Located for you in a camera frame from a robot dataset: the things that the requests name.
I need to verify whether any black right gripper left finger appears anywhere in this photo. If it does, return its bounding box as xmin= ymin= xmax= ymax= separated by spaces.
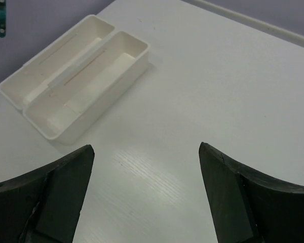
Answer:
xmin=0 ymin=145 xmax=94 ymax=242

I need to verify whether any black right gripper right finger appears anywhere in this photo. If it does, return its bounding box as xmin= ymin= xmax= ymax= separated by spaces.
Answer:
xmin=199 ymin=142 xmax=304 ymax=242

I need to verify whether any silver spoon teal handle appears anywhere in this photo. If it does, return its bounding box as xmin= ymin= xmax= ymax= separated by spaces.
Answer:
xmin=0 ymin=0 xmax=7 ymax=38

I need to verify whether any white right container tray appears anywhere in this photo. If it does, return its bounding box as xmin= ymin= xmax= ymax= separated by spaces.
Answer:
xmin=23 ymin=31 xmax=150 ymax=144

